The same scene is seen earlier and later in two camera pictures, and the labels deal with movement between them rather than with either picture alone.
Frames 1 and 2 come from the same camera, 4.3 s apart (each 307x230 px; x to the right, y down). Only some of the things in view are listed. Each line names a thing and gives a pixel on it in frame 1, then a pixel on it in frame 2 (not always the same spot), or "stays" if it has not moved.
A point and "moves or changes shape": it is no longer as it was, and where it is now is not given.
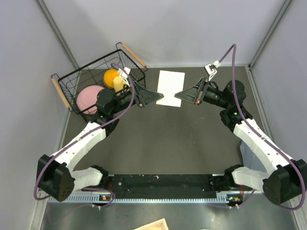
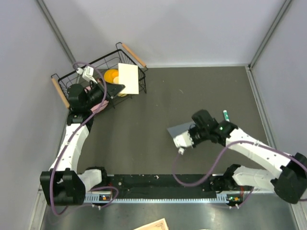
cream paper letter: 170,83 moves or changes shape
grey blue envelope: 250,158 to 178,130
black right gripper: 196,94 to 195,143
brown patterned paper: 159,224 stays
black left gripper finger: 144,96 to 113,89
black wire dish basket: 79,87 stays
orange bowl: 109,75 stays
